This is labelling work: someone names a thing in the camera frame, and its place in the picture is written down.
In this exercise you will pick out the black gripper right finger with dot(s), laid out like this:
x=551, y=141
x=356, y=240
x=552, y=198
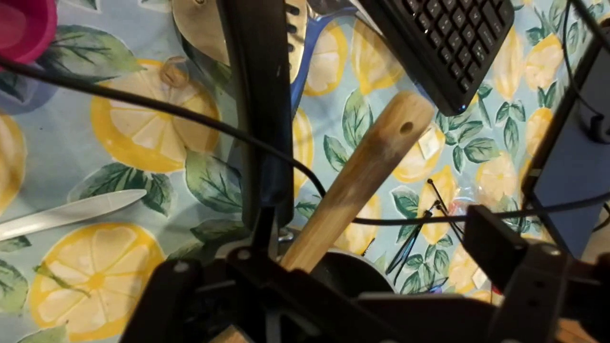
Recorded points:
x=539, y=297

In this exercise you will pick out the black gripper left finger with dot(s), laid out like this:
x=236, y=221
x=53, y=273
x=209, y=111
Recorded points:
x=209, y=297

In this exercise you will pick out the dark closed laptop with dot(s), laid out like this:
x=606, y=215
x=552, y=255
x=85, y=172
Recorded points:
x=577, y=164

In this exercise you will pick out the white knife blade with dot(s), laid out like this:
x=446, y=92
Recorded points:
x=63, y=215

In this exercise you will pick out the lemon print tablecloth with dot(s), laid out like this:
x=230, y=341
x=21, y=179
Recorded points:
x=125, y=126

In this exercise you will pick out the slotted metal spatula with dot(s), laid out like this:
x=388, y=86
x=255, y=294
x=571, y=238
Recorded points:
x=196, y=31

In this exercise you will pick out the pink cup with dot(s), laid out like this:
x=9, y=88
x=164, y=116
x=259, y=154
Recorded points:
x=21, y=25

